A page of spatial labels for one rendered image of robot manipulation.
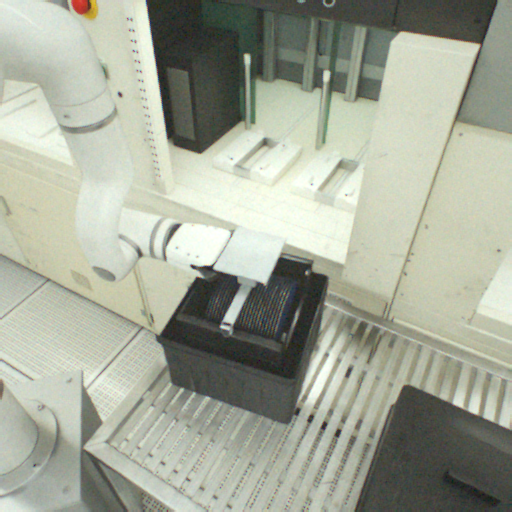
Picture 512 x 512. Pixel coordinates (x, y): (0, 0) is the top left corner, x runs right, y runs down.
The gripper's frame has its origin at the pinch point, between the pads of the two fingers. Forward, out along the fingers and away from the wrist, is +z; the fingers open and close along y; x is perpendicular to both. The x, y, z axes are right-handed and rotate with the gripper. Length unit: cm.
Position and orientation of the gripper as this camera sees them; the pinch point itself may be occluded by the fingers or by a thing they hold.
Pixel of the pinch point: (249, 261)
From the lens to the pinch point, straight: 81.6
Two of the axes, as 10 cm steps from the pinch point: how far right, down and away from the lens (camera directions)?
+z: 9.4, 2.4, -2.5
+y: -3.4, 6.6, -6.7
